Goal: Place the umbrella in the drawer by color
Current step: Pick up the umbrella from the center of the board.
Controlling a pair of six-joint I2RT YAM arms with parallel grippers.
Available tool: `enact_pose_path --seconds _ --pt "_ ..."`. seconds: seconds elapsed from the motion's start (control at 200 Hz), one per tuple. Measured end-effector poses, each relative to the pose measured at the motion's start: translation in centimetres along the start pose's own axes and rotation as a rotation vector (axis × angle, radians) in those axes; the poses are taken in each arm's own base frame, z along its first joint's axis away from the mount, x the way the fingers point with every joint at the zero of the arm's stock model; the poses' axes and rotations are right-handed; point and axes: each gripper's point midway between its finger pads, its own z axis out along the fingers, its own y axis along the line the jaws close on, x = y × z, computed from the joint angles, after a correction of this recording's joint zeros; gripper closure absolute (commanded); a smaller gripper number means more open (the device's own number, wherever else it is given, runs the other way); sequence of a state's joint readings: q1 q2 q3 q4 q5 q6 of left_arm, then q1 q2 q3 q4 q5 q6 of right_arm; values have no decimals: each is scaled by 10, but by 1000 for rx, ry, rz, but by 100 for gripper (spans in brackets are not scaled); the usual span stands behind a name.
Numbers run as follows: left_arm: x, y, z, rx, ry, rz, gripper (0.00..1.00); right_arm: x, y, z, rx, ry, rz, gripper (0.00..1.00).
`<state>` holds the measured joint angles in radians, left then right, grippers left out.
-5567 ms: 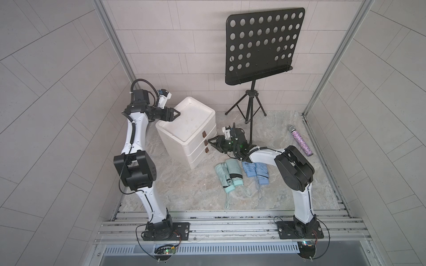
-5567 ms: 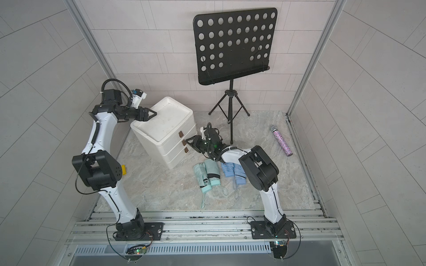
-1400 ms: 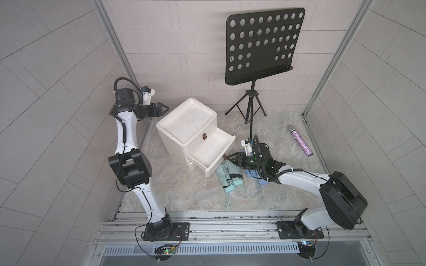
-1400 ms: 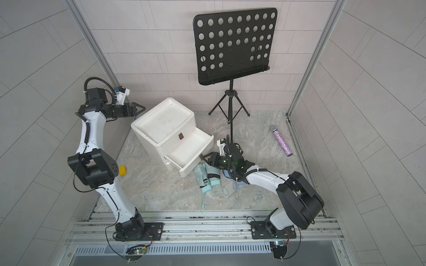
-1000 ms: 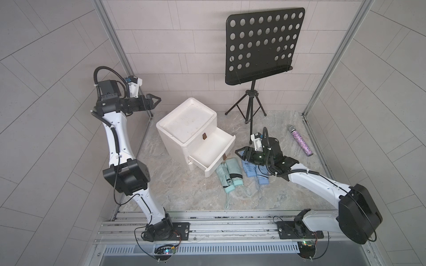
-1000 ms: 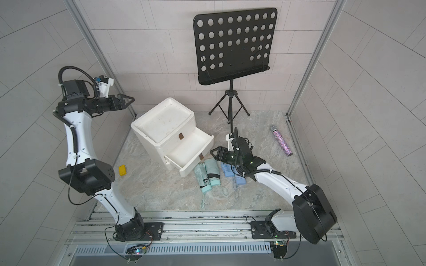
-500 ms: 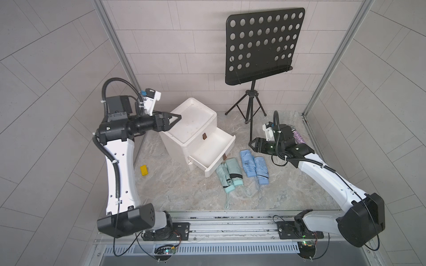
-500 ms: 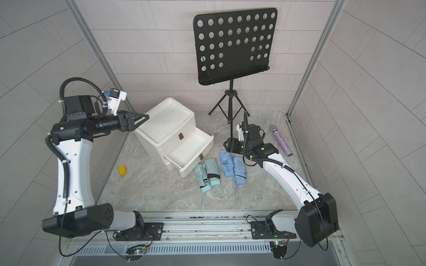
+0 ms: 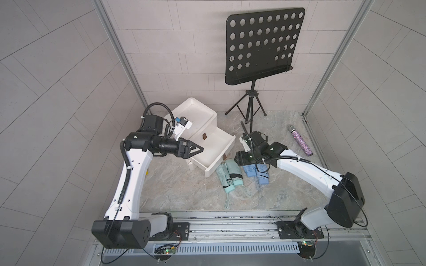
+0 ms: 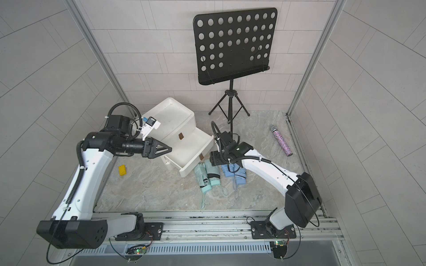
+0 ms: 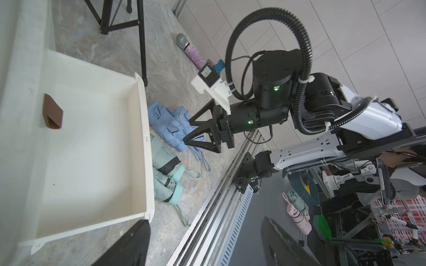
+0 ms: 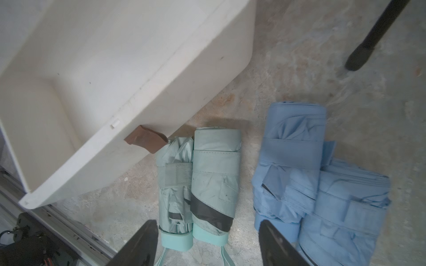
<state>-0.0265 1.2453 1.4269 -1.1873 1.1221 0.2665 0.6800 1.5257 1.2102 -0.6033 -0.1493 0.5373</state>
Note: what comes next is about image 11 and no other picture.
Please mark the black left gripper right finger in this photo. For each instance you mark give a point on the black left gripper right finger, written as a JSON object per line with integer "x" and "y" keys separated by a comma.
{"x": 281, "y": 249}

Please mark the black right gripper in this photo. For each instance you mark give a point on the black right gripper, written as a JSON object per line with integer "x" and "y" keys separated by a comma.
{"x": 244, "y": 117}

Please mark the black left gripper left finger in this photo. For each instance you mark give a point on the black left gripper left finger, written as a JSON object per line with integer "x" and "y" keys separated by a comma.
{"x": 130, "y": 249}

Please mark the light blue umbrella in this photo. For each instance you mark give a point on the light blue umbrella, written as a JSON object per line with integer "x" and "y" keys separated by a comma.
{"x": 182, "y": 115}
{"x": 167, "y": 126}

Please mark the mint green umbrella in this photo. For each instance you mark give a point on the mint green umbrella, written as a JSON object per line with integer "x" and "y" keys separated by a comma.
{"x": 169, "y": 191}
{"x": 168, "y": 163}

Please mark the white drawer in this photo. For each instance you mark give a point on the white drawer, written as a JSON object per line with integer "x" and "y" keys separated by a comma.
{"x": 96, "y": 170}

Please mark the white three-drawer cabinet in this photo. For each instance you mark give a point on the white three-drawer cabinet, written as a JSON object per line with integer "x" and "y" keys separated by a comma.
{"x": 24, "y": 151}

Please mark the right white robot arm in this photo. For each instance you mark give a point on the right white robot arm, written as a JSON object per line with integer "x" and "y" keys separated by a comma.
{"x": 343, "y": 123}

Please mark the spare pink umbrella outside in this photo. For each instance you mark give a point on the spare pink umbrella outside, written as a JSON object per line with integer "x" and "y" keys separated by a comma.
{"x": 299, "y": 218}

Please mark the light blue folded umbrella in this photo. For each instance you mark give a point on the light blue folded umbrella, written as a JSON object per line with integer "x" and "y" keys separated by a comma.
{"x": 167, "y": 126}

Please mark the spare green umbrella outside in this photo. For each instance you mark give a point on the spare green umbrella outside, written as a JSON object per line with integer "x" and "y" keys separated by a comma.
{"x": 296, "y": 200}

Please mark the purple glitter microphone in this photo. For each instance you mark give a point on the purple glitter microphone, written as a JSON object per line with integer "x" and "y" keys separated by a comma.
{"x": 192, "y": 53}

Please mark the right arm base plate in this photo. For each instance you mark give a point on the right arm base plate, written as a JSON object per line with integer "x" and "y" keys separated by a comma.
{"x": 252, "y": 170}

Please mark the aluminium rail frame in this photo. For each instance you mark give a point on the aluminium rail frame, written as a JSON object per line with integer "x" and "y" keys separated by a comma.
{"x": 213, "y": 234}

